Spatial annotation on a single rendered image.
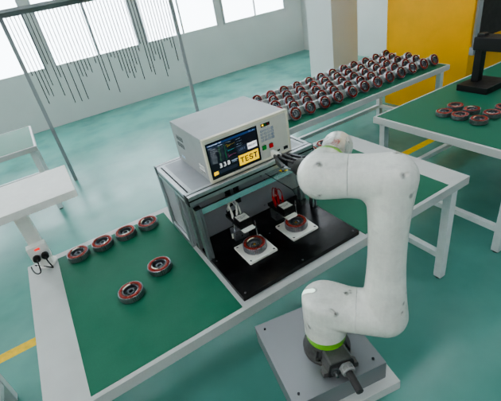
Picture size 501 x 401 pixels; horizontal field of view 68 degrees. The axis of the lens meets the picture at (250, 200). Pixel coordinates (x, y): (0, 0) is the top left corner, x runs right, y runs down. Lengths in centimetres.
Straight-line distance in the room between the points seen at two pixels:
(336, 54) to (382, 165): 466
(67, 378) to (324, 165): 120
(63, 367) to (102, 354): 15
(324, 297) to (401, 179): 41
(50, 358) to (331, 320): 111
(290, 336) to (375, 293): 40
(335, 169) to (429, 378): 157
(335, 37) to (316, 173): 463
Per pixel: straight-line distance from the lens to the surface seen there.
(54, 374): 168
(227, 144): 162
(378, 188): 90
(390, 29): 542
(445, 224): 247
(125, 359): 157
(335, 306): 109
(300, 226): 180
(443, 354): 237
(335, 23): 544
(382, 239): 97
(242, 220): 171
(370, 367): 128
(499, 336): 253
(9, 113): 779
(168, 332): 157
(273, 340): 133
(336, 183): 90
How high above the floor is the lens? 189
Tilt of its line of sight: 32 degrees down
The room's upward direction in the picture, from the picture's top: 11 degrees counter-clockwise
